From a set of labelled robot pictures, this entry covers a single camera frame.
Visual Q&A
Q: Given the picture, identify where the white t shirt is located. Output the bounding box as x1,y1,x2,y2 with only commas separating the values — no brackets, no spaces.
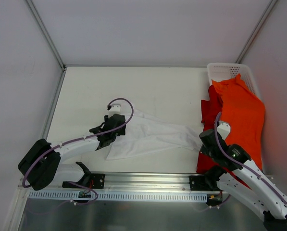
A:
106,109,202,160

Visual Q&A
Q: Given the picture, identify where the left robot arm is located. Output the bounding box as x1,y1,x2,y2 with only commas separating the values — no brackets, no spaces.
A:
18,114,126,191

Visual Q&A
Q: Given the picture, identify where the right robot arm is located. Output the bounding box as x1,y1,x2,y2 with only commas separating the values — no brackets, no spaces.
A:
199,129,287,231

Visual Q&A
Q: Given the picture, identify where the red t shirt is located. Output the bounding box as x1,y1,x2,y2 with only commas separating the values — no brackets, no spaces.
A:
197,86,252,185

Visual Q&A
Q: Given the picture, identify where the orange t shirt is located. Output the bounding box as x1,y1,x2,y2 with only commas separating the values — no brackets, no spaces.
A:
212,74,265,169

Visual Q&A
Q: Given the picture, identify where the white plastic basket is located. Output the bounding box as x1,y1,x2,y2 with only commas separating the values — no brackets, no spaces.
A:
207,63,262,100

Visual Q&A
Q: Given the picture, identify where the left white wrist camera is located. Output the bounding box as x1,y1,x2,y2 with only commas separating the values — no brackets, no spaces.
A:
108,103,122,114

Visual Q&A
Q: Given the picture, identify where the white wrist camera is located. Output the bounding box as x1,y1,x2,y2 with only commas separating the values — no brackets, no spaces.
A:
108,103,122,114
217,121,231,140

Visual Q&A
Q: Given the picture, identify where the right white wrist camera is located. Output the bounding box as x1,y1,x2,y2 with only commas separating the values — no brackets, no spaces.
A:
217,121,231,140

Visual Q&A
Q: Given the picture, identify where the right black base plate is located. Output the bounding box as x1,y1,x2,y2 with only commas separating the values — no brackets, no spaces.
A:
189,175,220,191

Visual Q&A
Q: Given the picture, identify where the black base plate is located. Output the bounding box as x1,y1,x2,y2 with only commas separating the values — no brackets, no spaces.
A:
189,175,220,191
62,173,105,189

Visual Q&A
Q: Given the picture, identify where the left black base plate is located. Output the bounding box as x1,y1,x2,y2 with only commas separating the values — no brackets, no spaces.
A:
62,173,105,189

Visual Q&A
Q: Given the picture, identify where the aluminium mounting rail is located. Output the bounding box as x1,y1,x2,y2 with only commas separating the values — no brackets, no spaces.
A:
18,170,221,191

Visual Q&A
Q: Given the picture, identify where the white slotted cable duct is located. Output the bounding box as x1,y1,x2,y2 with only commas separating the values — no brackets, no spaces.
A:
28,190,208,203

